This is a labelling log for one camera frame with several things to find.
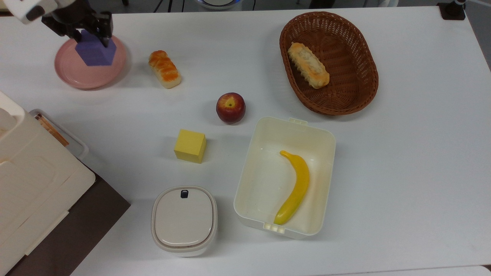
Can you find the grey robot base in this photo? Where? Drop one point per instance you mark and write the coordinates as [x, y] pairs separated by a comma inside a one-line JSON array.
[[218, 3]]

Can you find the yellow banana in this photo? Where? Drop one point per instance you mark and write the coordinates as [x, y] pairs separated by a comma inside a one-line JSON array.
[[297, 188]]

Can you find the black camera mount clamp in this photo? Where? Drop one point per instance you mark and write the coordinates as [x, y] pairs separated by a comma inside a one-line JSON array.
[[452, 9]]

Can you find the pale long bread roll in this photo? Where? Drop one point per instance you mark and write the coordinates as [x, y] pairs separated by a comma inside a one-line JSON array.
[[308, 65]]

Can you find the white lidded container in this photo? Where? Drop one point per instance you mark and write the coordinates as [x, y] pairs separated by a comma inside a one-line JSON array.
[[184, 220]]

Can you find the white open plastic box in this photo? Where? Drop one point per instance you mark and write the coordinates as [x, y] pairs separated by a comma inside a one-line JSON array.
[[261, 180]]

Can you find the cream plastic lid stack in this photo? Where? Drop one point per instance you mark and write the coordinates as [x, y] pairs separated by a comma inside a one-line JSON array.
[[34, 184]]

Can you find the dark brown wooden crate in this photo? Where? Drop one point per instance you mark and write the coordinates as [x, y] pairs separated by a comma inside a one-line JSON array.
[[88, 226]]

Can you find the brown wicker basket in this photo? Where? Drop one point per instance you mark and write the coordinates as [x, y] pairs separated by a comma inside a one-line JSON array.
[[345, 84]]

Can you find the pink plate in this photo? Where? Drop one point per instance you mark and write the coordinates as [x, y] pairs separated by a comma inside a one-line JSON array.
[[92, 76]]

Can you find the yellow cube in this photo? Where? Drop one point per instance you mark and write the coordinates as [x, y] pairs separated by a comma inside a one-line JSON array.
[[190, 146]]

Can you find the orange glazed bread loaf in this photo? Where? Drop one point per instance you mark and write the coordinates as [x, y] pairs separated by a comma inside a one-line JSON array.
[[165, 69]]

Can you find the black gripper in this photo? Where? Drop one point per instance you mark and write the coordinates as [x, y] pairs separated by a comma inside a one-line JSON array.
[[76, 17]]

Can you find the red apple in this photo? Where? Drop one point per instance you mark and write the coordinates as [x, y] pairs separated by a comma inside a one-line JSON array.
[[230, 109]]

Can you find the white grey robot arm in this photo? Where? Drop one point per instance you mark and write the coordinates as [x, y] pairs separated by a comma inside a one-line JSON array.
[[30, 9]]

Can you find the clear pocket with brown strip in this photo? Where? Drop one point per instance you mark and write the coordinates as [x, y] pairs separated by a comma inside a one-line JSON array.
[[65, 134]]

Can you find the purple cube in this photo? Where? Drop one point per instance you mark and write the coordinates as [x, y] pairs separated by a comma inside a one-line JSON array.
[[94, 53]]

